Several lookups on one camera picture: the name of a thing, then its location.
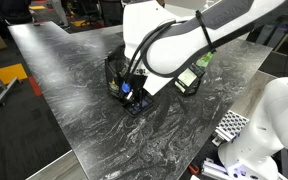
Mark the black rectangular box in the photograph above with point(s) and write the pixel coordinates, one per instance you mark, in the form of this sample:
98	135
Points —
189	80

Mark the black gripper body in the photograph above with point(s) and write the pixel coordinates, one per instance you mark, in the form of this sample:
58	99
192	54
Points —
130	91

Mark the black digital pocket scale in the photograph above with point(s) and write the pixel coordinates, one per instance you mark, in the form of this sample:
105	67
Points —
134	109

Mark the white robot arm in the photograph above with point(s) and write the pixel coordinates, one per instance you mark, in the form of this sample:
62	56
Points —
165	45

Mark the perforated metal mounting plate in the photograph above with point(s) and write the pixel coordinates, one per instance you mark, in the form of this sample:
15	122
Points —
229	127

